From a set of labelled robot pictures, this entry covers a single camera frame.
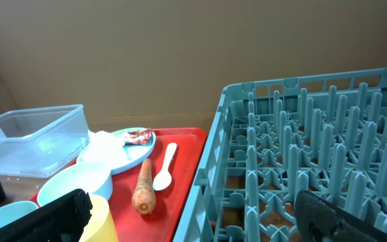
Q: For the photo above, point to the mint green bowl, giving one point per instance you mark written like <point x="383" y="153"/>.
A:
<point x="16" y="210"/>

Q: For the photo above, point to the light blue bowl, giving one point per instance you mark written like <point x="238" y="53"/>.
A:
<point x="91" y="177"/>

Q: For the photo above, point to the light blue plate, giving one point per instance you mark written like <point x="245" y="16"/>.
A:
<point x="137" y="153"/>

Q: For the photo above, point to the red snack wrapper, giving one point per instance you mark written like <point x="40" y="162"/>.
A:
<point x="136" y="137"/>

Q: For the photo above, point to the grey dishwasher rack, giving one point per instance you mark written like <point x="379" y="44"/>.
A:
<point x="271" y="139"/>

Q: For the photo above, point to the white napkin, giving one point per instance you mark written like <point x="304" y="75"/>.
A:
<point x="105" y="147"/>

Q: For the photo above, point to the clear plastic bin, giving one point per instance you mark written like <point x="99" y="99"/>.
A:
<point x="38" y="142"/>

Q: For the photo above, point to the yellow plastic cup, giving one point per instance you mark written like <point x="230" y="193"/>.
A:
<point x="101" y="227"/>

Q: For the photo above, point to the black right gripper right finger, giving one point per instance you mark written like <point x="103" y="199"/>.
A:
<point x="319" y="220"/>

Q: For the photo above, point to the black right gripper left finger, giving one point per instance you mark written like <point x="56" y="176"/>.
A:
<point x="64" y="219"/>

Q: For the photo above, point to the red plastic tray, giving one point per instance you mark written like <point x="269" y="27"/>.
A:
<point x="161" y="224"/>

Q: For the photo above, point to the white plastic spoon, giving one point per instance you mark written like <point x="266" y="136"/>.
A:
<point x="163" y="179"/>

